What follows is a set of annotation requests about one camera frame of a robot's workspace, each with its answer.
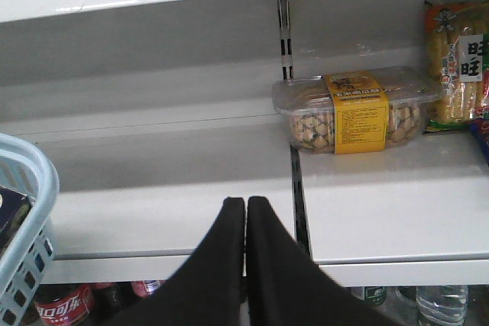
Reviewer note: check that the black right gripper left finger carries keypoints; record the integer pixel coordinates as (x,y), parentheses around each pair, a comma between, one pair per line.
(206,289)

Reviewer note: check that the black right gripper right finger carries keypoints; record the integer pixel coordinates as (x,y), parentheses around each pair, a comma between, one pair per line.
(285,287)

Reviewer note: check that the chocolate cookie box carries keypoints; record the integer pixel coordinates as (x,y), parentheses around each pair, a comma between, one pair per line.
(15,207)

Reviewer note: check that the light blue plastic basket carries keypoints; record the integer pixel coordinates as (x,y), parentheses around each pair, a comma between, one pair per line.
(26,259)

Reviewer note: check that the clear water bottle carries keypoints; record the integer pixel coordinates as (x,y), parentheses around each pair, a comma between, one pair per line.
(442,305)

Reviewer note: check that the cola bottle red label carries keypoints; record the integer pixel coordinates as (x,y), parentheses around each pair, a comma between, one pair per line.
(62,304)

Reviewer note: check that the clear biscuit tub yellow label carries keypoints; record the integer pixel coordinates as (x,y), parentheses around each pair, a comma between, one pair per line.
(355,112)

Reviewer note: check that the white supermarket shelving unit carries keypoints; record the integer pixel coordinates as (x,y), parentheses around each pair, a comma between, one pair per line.
(154,111)

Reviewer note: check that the rice cracker bag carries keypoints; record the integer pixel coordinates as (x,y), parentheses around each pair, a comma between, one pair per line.
(457,54)

